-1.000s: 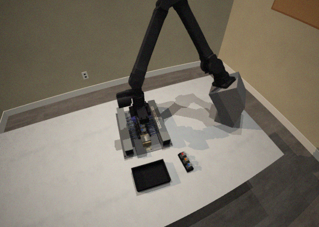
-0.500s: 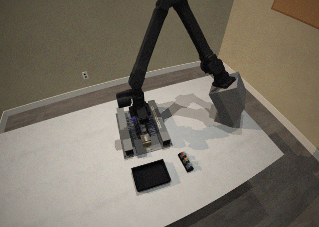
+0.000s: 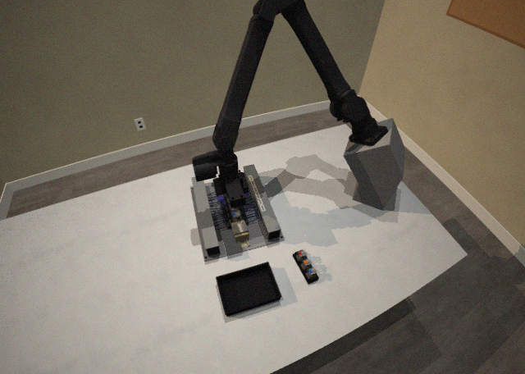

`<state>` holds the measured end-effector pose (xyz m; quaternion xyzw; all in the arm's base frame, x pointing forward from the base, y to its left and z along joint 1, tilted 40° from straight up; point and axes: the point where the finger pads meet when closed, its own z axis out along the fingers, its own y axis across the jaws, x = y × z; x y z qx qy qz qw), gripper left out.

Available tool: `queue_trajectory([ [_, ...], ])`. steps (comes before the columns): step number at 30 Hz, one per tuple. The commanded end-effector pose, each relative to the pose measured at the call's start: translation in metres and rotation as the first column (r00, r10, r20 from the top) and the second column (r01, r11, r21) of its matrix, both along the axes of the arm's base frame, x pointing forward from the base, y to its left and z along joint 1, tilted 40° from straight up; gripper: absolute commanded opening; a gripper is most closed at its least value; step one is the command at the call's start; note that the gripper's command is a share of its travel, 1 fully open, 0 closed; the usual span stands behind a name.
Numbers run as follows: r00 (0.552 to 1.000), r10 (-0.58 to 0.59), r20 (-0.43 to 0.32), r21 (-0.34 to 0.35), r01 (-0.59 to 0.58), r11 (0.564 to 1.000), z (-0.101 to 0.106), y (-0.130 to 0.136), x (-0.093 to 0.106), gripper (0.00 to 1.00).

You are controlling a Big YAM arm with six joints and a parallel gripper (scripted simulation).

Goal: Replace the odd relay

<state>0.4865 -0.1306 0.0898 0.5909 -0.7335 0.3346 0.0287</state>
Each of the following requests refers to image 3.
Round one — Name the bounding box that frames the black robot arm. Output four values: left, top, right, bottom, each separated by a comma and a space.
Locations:
192, 0, 388, 209

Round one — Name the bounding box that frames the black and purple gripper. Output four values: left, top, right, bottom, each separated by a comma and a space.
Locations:
212, 172, 249, 205

